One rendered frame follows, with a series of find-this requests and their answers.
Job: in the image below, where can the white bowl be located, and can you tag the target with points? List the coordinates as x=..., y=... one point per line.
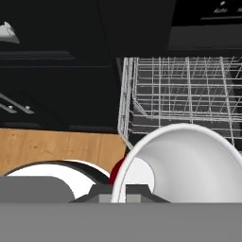
x=195, y=164

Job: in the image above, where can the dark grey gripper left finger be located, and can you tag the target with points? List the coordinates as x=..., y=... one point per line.
x=100, y=190

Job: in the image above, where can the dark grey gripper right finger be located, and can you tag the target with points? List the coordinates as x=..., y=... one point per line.
x=137, y=190

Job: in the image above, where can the red round object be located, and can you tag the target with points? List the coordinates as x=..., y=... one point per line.
x=117, y=171

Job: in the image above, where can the white angular object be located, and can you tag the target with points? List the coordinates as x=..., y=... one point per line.
x=8, y=33

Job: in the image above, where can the grey rounded object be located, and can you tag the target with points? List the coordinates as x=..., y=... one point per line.
x=34, y=189

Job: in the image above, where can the black cabinet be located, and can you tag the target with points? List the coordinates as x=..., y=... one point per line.
x=56, y=78

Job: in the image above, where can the black dishwasher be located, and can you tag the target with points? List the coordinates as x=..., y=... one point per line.
x=195, y=38

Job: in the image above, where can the black and white round object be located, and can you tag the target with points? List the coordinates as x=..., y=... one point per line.
x=75, y=176

